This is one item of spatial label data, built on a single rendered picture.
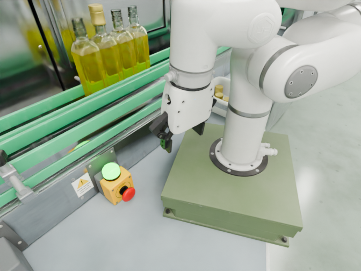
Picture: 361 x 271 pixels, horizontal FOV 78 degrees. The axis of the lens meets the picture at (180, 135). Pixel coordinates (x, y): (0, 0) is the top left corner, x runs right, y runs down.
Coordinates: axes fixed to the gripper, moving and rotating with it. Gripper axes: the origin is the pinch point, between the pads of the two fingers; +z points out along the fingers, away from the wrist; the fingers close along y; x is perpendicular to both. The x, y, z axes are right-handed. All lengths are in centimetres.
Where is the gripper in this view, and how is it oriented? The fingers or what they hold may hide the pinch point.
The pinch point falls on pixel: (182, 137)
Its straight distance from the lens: 50.2
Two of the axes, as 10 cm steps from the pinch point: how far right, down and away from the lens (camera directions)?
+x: -6.3, -5.9, 5.1
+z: -0.8, 6.9, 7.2
